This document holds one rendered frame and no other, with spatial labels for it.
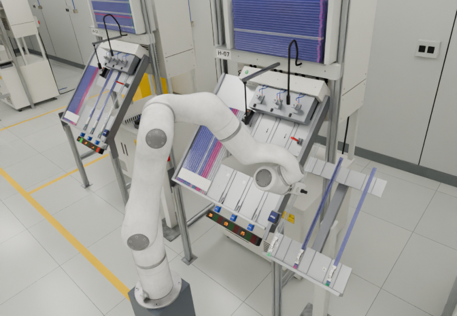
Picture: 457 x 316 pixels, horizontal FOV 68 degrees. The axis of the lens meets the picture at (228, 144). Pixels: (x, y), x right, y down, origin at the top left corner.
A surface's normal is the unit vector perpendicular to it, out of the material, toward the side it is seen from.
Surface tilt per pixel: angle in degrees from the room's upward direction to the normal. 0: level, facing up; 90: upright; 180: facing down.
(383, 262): 0
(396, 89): 90
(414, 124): 90
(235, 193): 45
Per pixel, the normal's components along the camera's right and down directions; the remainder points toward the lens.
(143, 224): 0.33, 0.04
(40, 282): -0.07, -0.86
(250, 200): -0.51, -0.32
